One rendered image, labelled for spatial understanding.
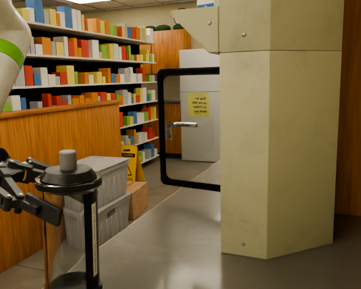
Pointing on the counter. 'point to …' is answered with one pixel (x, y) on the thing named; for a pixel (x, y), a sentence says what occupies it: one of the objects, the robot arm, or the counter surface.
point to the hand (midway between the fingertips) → (67, 202)
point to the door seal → (162, 126)
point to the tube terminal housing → (278, 124)
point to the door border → (164, 127)
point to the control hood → (201, 26)
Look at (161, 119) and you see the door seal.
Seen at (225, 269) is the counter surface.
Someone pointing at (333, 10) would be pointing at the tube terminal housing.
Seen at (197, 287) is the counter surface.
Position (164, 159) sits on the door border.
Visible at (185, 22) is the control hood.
